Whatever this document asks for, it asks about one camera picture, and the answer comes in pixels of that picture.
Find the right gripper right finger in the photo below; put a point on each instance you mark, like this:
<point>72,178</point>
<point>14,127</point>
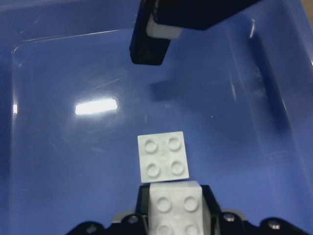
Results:
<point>210,202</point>

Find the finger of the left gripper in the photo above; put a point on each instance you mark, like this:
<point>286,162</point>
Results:
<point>145,50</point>
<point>197,14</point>

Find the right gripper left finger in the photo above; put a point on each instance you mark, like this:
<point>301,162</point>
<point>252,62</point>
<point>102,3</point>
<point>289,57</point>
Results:
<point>142,202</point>

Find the white block lying in tray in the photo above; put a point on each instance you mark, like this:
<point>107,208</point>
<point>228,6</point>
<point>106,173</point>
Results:
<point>162,157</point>

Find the blue plastic tray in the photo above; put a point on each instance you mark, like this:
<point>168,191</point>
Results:
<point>72,104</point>

